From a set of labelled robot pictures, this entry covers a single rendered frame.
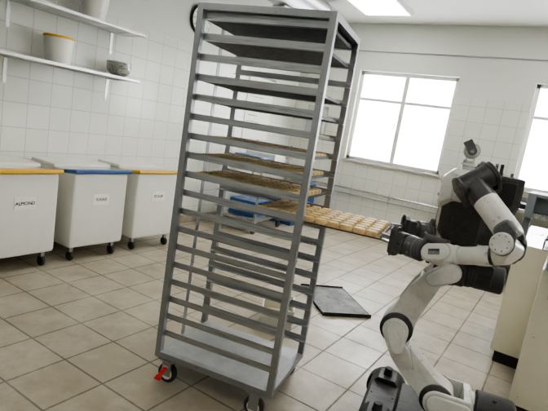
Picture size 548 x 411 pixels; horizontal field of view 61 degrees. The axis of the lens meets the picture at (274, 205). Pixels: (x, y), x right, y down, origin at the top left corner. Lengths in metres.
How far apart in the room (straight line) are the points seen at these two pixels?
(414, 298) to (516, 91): 4.75
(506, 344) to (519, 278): 0.46
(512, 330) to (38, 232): 3.43
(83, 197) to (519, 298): 3.29
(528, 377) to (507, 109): 4.25
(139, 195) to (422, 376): 2.99
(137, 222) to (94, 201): 0.54
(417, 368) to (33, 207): 2.82
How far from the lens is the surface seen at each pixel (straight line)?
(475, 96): 6.64
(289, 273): 2.03
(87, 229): 4.10
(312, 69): 2.00
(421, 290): 2.11
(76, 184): 3.95
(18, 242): 3.81
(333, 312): 3.63
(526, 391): 2.94
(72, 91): 4.62
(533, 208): 3.41
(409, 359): 2.21
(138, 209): 4.40
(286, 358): 2.58
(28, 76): 4.41
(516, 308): 3.52
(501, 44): 6.72
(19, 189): 3.71
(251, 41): 2.13
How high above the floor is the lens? 1.33
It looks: 9 degrees down
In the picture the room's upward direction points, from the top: 9 degrees clockwise
